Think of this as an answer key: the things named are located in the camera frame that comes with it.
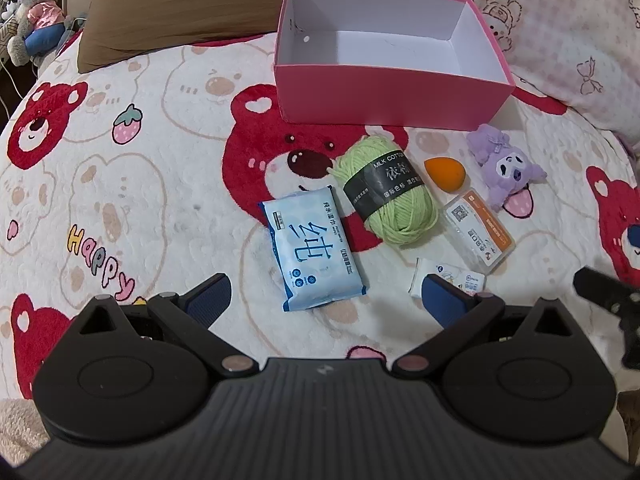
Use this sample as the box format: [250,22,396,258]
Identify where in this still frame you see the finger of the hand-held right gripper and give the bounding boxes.
[572,266,640,366]

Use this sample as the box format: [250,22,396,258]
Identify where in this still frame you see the orange makeup sponge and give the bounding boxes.
[424,157,467,195]

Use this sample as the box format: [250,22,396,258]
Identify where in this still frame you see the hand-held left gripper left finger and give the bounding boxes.
[65,272,253,376]

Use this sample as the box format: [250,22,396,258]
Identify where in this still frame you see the blue wet wipes packet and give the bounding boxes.
[257,185,367,313]

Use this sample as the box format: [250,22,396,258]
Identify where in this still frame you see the clear orange-label plastic box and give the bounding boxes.
[444,187,516,276]

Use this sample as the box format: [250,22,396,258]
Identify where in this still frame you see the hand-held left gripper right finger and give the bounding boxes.
[390,274,576,376]

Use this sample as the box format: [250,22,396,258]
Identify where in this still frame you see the beige fluffy cloth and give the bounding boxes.
[0,399,48,463]

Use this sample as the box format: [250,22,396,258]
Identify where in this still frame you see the purple plush toy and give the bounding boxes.
[466,123,548,219]

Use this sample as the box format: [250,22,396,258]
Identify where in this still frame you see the brown pillow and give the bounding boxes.
[62,0,396,75]

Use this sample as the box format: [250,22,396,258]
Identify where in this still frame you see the pink cardboard box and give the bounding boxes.
[272,0,517,131]

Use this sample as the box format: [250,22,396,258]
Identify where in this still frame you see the pink checked pillow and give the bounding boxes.
[390,0,640,136]

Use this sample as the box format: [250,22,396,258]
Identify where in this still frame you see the green yarn ball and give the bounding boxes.
[332,132,440,247]

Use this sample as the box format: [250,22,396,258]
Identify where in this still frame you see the small white tissue pack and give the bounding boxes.
[410,257,488,301]

